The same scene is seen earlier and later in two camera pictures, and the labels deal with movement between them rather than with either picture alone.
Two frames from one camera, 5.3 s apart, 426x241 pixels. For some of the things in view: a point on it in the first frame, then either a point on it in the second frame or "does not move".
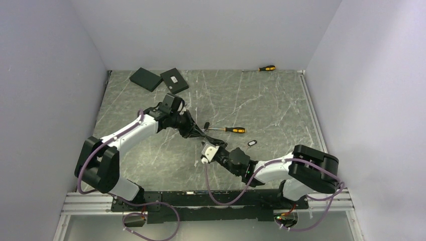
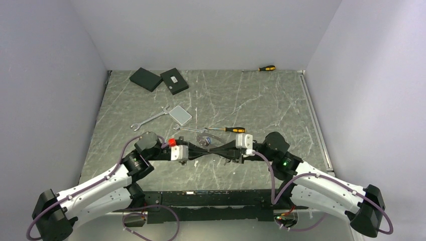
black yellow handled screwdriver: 235,129 does not move
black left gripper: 192,129 to 194,151
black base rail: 206,206 does not move
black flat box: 146,79 does not move
